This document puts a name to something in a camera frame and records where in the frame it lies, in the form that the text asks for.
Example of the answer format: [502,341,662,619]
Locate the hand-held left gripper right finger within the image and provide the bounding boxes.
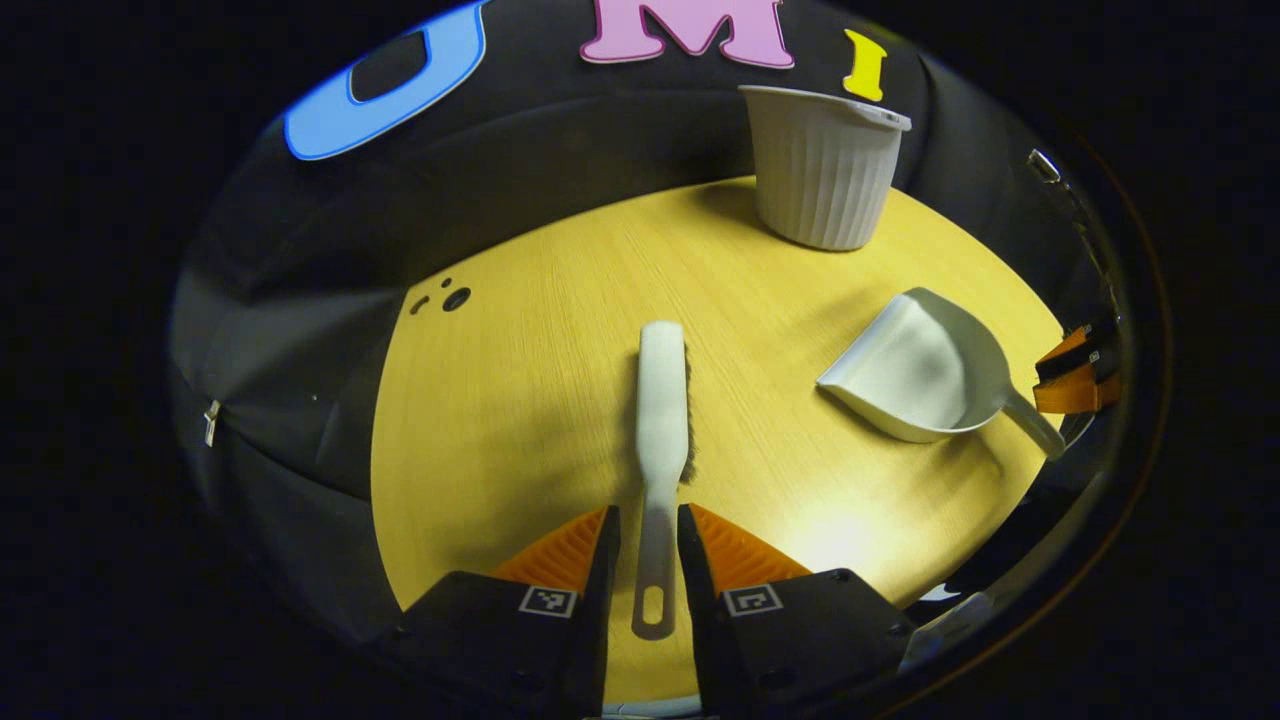
[676,502,916,720]

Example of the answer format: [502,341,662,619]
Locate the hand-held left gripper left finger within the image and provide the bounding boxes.
[384,504,622,720]

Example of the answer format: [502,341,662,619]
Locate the white plastic dustpan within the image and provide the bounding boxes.
[817,287,1067,461]

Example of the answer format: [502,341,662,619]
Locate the small white broom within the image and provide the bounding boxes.
[631,320,694,642]

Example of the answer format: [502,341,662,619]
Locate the white ribbed garbage bin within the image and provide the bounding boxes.
[738,85,913,252]

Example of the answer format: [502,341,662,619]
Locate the wooden desktop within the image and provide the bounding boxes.
[370,178,1067,703]

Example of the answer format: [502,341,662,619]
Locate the black backdrop cloth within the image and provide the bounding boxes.
[168,0,1126,641]

